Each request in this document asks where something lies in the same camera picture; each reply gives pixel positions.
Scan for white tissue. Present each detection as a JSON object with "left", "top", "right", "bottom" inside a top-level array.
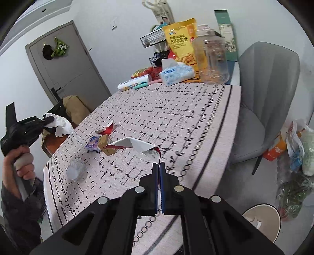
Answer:
[{"left": 45, "top": 113, "right": 74, "bottom": 137}]

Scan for crushed clear plastic bottle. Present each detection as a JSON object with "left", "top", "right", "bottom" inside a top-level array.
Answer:
[{"left": 66, "top": 156, "right": 87, "bottom": 182}]

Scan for blue white wrapper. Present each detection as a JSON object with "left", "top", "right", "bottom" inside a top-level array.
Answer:
[{"left": 85, "top": 136, "right": 101, "bottom": 151}]

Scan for small red paper scrap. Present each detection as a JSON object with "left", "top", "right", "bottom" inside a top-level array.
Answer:
[{"left": 94, "top": 121, "right": 114, "bottom": 136}]

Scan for white red paper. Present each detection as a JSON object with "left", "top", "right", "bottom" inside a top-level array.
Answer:
[{"left": 106, "top": 137, "right": 161, "bottom": 165}]

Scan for beige round trash bin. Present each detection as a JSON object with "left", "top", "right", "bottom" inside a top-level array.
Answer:
[{"left": 242, "top": 203, "right": 282, "bottom": 243}]

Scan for person's left hand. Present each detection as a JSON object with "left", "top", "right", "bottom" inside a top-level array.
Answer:
[{"left": 2, "top": 145, "right": 36, "bottom": 201}]

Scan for brown wooden chair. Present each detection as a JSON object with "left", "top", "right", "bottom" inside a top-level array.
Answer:
[{"left": 41, "top": 96, "right": 91, "bottom": 157}]

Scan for grey door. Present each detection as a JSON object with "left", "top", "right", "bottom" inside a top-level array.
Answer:
[{"left": 25, "top": 21, "right": 111, "bottom": 110}]

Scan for black hat on door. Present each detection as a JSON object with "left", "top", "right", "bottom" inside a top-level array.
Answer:
[{"left": 42, "top": 44, "right": 54, "bottom": 61}]

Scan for bag of green vegetables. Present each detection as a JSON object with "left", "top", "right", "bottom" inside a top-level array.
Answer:
[{"left": 276, "top": 172, "right": 313, "bottom": 220}]

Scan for green toy on door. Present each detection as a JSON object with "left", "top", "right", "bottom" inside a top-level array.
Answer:
[{"left": 51, "top": 37, "right": 69, "bottom": 58}]

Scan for patterned white tablecloth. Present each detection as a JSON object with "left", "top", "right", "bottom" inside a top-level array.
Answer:
[{"left": 44, "top": 83, "right": 241, "bottom": 231}]

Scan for orange cardboard box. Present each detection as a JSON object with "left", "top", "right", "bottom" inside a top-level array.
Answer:
[{"left": 263, "top": 132, "right": 287, "bottom": 161}]

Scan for blue water bottle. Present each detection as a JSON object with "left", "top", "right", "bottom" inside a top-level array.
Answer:
[{"left": 290, "top": 149, "right": 303, "bottom": 172}]

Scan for white roll package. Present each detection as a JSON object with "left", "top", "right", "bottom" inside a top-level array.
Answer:
[{"left": 117, "top": 74, "right": 152, "bottom": 92}]

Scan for white plastic bag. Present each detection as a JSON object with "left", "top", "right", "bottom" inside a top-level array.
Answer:
[{"left": 286, "top": 119, "right": 313, "bottom": 176}]

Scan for teal marker pen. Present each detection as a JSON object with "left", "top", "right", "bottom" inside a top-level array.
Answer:
[{"left": 133, "top": 79, "right": 162, "bottom": 90}]

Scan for red snack packets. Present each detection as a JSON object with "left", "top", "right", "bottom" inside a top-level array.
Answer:
[{"left": 131, "top": 66, "right": 162, "bottom": 80}]

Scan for blue tissue pack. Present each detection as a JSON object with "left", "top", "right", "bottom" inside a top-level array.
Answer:
[{"left": 159, "top": 58, "right": 196, "bottom": 86}]

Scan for grey upholstered chair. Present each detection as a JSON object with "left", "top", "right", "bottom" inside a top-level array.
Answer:
[{"left": 229, "top": 41, "right": 300, "bottom": 170}]

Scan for grey keyboard-like rack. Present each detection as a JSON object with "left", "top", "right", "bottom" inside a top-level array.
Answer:
[{"left": 140, "top": 28, "right": 166, "bottom": 48}]

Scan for clear plastic jar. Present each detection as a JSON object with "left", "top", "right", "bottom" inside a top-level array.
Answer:
[{"left": 192, "top": 25, "right": 229, "bottom": 85}]

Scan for yellow snack bag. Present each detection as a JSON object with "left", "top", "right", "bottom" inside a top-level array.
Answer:
[{"left": 163, "top": 18, "right": 200, "bottom": 81}]

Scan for white tote bag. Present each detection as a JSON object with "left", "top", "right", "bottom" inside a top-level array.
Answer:
[{"left": 141, "top": 0, "right": 175, "bottom": 25}]

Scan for green tall box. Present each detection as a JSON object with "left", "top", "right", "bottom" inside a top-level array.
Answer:
[{"left": 214, "top": 10, "right": 238, "bottom": 62}]

